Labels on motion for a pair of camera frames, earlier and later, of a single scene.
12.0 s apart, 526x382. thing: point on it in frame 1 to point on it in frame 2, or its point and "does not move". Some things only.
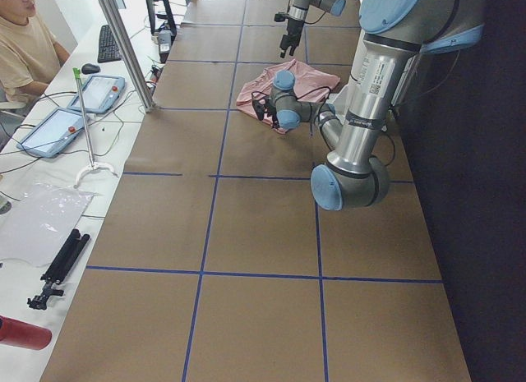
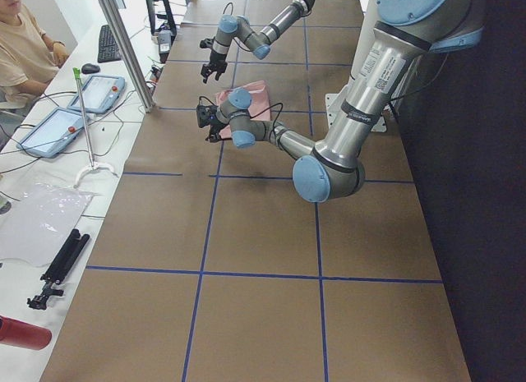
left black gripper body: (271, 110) to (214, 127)
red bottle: (22, 334) does not move
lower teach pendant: (54, 132) does not move
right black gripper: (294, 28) to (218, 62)
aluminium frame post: (128, 48) does not move
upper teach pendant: (100, 94) does not move
